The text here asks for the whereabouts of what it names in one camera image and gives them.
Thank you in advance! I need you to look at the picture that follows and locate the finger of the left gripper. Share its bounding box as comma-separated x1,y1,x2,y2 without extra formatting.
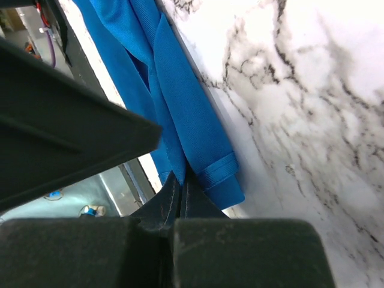
1,40,161,211

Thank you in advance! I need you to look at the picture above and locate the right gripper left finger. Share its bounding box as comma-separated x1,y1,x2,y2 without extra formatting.
1,174,180,287

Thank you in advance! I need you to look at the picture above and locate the blue satin napkin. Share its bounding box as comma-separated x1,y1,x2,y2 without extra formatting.
76,1,245,209

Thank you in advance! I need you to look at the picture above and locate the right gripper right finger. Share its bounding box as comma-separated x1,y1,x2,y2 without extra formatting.
170,178,335,287

